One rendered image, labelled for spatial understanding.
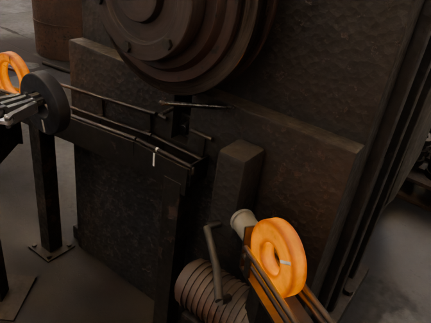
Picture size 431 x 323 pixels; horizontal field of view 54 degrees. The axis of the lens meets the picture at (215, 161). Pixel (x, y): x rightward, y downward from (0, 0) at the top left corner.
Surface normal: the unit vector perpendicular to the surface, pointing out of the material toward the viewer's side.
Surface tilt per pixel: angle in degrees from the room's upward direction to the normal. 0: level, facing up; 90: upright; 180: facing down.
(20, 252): 0
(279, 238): 90
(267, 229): 90
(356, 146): 0
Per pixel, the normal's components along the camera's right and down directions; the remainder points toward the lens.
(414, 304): 0.13, -0.85
